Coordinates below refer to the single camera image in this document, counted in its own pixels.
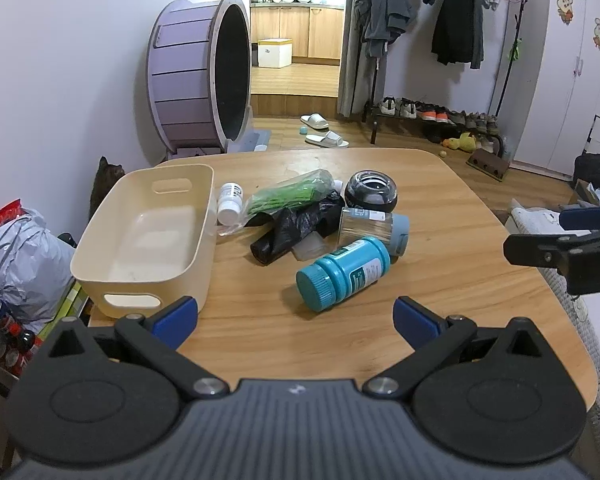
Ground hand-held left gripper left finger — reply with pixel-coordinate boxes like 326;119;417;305
32;296;231;402

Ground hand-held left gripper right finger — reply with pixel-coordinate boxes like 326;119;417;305
362;296;565;402

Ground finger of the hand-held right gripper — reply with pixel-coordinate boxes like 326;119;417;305
559;204;600;235
503;230;600;275

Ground cream plastic storage bin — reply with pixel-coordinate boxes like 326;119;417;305
70;164;217;320

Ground teal plastic bottle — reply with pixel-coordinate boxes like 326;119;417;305
295;236;392;315

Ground clear jar with grey-blue lid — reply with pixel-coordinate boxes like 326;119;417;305
337;206;410;259

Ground small clear plastic box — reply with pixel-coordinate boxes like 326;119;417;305
291;237;331;262

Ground white pill bottle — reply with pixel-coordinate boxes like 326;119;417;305
216;182;246;226

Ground black gyro ball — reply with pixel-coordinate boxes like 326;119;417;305
344;170;400;213

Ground black plastic bag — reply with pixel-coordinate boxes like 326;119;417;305
243;192;348;267

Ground white and green tube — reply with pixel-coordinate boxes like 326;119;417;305
217;169;343;237

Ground open cardboard box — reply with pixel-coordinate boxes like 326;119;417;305
570;178;600;206

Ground white printed blanket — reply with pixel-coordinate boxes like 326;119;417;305
509;197;600;441

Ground brown scratching block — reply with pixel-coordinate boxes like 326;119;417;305
466;152;511;182

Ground green cardboard box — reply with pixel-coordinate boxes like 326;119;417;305
40;280;88;333

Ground yellow duck toy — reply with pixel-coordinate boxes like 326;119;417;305
441;132;477;152

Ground white wardrobe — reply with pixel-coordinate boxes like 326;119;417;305
510;0;600;181

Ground dark cat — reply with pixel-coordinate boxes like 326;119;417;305
89;156;127;221

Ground grey plastic bag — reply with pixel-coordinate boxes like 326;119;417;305
0;207;78;333

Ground row of shoes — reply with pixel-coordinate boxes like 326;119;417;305
377;95;505;153

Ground black clothes rack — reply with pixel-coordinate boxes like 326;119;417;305
362;0;528;158

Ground red snack bag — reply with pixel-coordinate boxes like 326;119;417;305
0;198;28;239

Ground purple cat exercise wheel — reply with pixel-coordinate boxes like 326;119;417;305
146;0;271;157

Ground black coat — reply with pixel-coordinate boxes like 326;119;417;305
431;0;486;70

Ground grey curtain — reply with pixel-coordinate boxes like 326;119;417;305
338;0;381;118

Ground grey hoodie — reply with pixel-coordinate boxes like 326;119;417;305
375;0;415;53

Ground grey jacket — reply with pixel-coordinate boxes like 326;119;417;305
354;0;388;58

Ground white storage box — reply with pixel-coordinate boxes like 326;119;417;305
257;37;293;69

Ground wooden kitchen cabinet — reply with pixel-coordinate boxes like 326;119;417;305
250;4;345;66

